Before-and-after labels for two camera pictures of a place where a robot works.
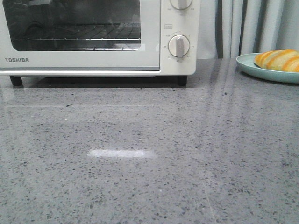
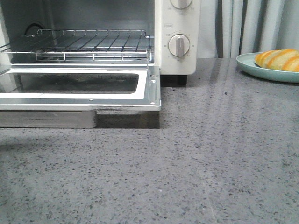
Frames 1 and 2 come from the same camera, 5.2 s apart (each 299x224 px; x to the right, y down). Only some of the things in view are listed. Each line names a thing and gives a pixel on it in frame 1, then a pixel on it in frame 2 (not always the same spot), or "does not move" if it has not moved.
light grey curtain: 229,29 does not move
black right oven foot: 180,80 does not move
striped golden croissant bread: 282,60 does not move
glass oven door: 80,35 to 92,89
